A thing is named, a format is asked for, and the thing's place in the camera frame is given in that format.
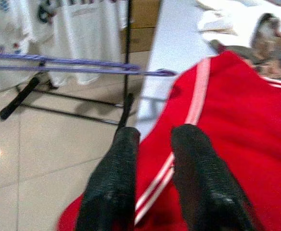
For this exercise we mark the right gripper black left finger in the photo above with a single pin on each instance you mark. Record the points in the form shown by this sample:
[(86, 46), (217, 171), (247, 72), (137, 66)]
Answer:
[(111, 187)]

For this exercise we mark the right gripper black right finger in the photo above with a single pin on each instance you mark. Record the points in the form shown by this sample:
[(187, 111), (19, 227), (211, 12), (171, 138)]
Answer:
[(203, 183)]

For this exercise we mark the red shirt white stripes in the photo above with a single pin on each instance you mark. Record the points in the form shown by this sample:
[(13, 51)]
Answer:
[(239, 120)]

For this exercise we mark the purple plastic hanger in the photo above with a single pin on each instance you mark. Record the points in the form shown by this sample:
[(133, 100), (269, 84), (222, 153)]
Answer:
[(22, 57)]

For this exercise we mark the chrome and black clothes rack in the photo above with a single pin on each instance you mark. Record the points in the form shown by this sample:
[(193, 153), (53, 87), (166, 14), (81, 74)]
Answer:
[(19, 98)]

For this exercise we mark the white t-shirt black print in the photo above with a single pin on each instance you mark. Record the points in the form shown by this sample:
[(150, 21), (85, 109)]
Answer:
[(90, 36)]

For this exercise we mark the brown patterned cloth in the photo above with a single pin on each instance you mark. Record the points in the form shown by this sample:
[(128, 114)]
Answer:
[(275, 45)]

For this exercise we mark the white crumpled garment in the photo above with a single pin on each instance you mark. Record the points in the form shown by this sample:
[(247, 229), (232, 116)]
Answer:
[(232, 26)]

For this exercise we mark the large cardboard box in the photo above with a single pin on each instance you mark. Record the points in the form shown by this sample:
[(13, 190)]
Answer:
[(143, 14)]

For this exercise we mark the white shirt small colourful prints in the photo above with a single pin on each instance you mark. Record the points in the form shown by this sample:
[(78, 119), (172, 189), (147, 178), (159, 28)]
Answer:
[(5, 29)]

